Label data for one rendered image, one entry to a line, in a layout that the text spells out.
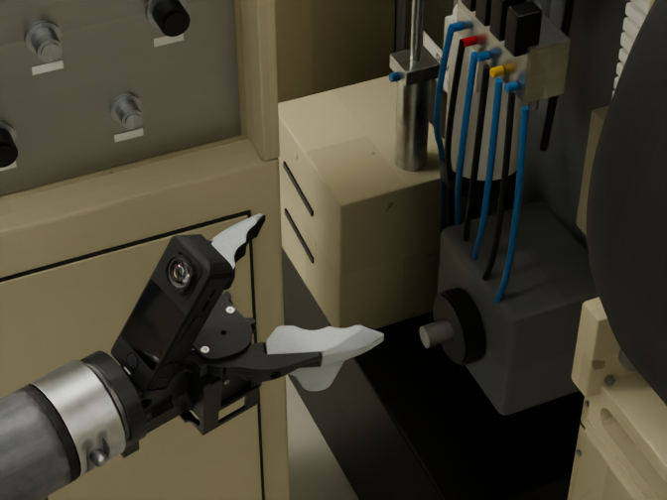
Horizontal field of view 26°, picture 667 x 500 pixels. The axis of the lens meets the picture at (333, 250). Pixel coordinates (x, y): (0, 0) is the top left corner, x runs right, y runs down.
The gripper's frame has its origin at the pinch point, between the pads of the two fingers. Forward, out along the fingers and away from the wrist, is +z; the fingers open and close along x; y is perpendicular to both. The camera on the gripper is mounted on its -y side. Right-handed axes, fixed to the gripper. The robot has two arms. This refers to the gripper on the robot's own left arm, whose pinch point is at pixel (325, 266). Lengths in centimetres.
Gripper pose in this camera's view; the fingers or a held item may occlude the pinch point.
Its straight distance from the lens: 111.4
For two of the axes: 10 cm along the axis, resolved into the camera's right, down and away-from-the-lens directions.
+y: -0.9, 6.8, 7.3
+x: 6.2, 6.1, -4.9
